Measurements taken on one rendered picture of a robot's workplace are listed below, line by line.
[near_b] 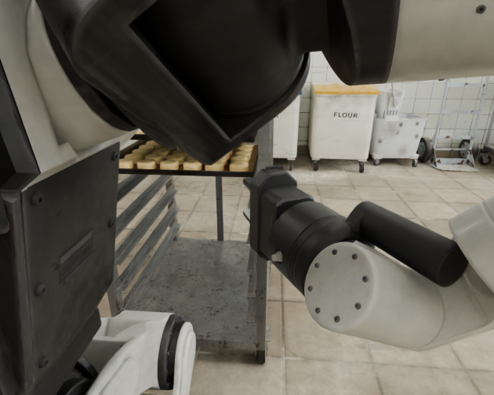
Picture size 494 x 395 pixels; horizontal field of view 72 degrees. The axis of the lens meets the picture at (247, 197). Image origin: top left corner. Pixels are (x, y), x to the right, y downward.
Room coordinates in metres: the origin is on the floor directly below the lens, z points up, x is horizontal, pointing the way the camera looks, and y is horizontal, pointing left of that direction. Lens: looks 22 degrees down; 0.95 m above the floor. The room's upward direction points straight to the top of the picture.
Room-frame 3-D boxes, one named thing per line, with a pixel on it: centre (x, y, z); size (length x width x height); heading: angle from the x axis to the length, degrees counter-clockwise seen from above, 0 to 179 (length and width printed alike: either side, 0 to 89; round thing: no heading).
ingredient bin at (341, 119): (3.27, -0.87, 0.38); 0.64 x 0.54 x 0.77; 173
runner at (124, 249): (1.16, 0.35, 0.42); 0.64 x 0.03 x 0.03; 175
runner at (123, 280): (1.16, 0.35, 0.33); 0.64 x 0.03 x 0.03; 175
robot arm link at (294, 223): (0.35, -0.05, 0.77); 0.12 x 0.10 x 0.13; 25
